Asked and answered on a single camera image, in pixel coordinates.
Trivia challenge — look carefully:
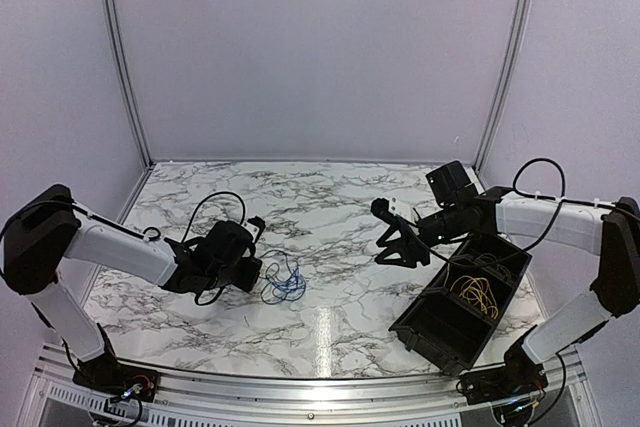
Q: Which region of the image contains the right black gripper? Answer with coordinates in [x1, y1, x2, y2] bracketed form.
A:
[375, 204, 464, 269]

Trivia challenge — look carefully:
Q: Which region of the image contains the yellow cable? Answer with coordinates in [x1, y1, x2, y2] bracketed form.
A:
[449, 274, 501, 321]

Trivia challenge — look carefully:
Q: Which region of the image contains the thin black cable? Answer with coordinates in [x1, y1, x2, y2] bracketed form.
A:
[472, 251, 516, 283]

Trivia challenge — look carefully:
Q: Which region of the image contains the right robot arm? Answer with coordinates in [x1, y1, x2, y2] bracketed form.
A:
[371, 161, 639, 395]

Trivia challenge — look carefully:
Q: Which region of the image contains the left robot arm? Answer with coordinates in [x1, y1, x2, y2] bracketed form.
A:
[1, 184, 265, 392]

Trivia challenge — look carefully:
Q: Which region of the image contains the black three-compartment bin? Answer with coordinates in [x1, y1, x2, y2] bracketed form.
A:
[389, 234, 531, 376]

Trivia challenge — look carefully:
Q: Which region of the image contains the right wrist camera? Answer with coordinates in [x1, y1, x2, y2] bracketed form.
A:
[370, 198, 419, 225]

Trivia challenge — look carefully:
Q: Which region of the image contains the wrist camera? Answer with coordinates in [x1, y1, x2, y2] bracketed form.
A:
[370, 198, 419, 225]
[242, 216, 266, 242]

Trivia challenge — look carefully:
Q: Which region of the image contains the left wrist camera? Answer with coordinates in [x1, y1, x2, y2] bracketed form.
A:
[242, 216, 266, 242]

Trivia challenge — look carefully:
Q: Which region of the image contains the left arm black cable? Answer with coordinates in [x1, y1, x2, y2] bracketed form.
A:
[142, 190, 249, 307]

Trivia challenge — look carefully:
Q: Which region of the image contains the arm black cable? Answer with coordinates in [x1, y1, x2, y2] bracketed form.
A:
[409, 157, 621, 266]
[142, 190, 249, 307]

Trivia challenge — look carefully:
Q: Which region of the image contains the aluminium front rail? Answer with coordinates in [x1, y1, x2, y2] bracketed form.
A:
[19, 341, 589, 427]

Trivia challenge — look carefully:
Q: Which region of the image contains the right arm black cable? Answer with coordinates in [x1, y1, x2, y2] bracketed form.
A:
[409, 157, 621, 266]

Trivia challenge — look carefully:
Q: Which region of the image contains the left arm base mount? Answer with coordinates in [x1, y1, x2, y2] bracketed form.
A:
[73, 345, 159, 402]

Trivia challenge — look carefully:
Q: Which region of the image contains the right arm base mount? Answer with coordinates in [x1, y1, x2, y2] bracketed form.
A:
[457, 354, 548, 405]

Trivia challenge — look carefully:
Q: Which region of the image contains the right aluminium frame post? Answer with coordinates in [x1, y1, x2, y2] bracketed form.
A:
[472, 0, 532, 176]

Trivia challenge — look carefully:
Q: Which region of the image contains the aluminium frame post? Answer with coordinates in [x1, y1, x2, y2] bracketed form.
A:
[472, 0, 532, 176]
[102, 0, 155, 170]

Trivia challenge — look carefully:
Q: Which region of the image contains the left aluminium frame post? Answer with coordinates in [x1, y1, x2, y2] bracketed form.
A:
[102, 0, 155, 170]

